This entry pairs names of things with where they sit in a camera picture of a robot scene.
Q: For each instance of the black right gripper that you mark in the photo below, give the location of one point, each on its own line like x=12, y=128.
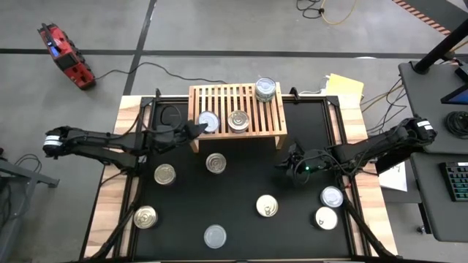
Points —
x=311, y=166

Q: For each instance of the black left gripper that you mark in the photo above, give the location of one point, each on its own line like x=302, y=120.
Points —
x=166, y=138

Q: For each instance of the teal label seafood can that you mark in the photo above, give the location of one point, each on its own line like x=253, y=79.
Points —
x=213, y=118

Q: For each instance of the blue red label seafood can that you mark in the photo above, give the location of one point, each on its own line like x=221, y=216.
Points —
x=238, y=121
x=215, y=163

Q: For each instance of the Wild Planet salmon can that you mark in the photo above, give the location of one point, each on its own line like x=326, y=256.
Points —
x=267, y=205
x=325, y=218

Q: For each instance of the Bumble Bee tuna can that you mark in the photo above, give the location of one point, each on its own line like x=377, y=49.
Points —
x=265, y=88
x=332, y=196
x=215, y=236

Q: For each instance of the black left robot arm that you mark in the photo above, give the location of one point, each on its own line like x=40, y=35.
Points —
x=95, y=140

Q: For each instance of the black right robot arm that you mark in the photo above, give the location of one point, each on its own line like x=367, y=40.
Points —
x=380, y=144

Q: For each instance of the wooden slatted shelf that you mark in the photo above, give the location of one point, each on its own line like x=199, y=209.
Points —
x=256, y=136

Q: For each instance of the gold lid seafood can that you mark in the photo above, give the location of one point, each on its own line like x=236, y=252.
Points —
x=165, y=174
x=146, y=216

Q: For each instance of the black table mat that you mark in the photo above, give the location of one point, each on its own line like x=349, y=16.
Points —
x=256, y=237

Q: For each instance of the yellow paper folder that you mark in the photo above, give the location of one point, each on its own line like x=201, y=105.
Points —
x=345, y=87

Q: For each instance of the black desk support bar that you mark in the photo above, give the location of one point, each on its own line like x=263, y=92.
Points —
x=393, y=164

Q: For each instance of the white paper sheet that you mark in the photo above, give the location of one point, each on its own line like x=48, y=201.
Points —
x=396, y=180

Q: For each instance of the grey keyboard desk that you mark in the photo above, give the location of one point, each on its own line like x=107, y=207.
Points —
x=431, y=204

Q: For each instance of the grey side desk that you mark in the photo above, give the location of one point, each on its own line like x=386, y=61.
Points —
x=428, y=95

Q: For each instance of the black backlit keyboard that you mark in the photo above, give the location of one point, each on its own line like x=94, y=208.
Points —
x=455, y=180

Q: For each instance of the grey metal stand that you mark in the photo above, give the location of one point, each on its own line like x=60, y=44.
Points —
x=25, y=176

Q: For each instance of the black tablet blue screen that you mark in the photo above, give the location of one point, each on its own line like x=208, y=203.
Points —
x=459, y=98

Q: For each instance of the black metal pole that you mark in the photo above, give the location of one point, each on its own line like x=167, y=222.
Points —
x=438, y=49

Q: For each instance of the striped hazard floor tape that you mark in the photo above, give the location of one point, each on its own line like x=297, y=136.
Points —
x=420, y=15

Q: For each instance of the black metal table frame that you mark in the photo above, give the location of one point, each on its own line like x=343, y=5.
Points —
x=172, y=98

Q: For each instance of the black frame clamp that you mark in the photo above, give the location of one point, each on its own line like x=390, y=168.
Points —
x=158, y=94
x=293, y=93

